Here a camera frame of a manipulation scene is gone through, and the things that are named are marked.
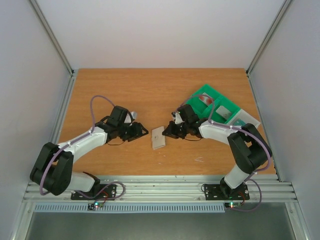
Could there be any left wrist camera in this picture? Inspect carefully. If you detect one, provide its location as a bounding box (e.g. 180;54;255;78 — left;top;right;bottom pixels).
124;111;138;124

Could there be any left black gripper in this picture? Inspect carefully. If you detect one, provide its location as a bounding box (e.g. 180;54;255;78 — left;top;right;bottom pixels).
118;122;149;142

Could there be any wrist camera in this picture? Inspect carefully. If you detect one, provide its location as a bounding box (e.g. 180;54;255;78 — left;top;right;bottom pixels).
171;111;184;125
124;111;138;124

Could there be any grey card in tray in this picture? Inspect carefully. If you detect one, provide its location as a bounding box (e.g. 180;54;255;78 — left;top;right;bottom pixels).
215;105;232;120

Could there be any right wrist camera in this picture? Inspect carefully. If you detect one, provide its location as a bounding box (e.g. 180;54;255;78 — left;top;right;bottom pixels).
171;111;184;125

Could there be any small circuit board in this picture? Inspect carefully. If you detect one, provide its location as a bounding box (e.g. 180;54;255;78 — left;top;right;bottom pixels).
224;201;245;209
87;202;104;211

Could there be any teal card in tray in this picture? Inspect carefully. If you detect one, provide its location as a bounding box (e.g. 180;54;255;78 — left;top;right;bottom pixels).
232;118;246;126

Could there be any beige card holder wallet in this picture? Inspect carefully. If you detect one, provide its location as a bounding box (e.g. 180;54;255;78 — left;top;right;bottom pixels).
151;126;166;150

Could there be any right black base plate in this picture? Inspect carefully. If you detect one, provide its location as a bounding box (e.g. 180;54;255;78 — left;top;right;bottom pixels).
201;183;250;201

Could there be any right small circuit board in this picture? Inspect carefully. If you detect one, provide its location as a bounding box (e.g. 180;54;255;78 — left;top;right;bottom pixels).
224;201;245;209

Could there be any aluminium rail frame front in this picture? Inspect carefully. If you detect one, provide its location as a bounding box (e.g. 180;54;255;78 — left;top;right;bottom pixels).
22;174;298;204

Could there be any aluminium frame post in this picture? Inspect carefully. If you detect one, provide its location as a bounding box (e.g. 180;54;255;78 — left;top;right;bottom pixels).
245;0;293;76
27;0;76;77

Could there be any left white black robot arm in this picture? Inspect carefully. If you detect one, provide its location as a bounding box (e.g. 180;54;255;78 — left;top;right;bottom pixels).
30;106;149;199

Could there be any red white card in tray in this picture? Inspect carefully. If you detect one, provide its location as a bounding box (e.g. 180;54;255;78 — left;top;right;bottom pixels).
198;92;214;106

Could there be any green plastic sorting tray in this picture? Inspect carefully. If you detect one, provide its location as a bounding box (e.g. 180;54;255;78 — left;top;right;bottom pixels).
186;84;241;124

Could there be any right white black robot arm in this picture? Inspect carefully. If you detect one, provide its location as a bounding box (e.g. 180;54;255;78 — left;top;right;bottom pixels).
162;104;273;199

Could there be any grey slotted cable duct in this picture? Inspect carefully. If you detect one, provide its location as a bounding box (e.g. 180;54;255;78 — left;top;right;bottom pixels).
33;202;225;214

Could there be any right aluminium frame post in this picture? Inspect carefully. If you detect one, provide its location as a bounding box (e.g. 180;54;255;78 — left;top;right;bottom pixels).
245;0;293;76

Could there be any left small circuit board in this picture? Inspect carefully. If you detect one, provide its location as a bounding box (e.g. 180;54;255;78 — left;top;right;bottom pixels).
87;202;104;211

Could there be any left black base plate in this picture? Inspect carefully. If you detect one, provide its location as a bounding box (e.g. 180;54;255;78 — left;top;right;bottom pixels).
70;184;117;201

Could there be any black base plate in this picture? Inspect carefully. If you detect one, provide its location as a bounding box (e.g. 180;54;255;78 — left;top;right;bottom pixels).
70;184;117;201
201;183;250;201

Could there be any left aluminium frame post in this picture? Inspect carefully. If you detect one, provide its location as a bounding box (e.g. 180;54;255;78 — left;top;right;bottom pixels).
27;0;76;77

